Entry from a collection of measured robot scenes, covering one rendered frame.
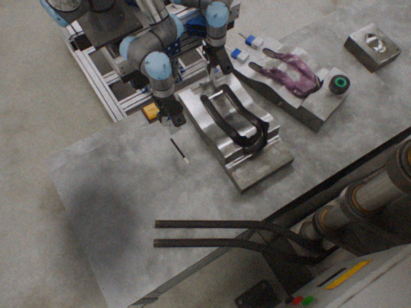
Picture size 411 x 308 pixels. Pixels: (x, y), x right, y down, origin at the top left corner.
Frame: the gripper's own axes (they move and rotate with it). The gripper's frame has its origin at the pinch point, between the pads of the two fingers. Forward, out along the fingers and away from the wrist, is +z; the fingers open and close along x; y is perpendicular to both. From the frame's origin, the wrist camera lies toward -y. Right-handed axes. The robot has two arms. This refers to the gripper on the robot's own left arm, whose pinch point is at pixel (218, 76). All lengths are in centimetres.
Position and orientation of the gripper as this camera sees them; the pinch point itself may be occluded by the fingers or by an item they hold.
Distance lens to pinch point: 148.6
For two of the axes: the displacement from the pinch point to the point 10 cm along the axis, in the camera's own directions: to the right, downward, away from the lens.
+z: 0.0, 4.1, 9.1
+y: -5.2, -7.8, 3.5
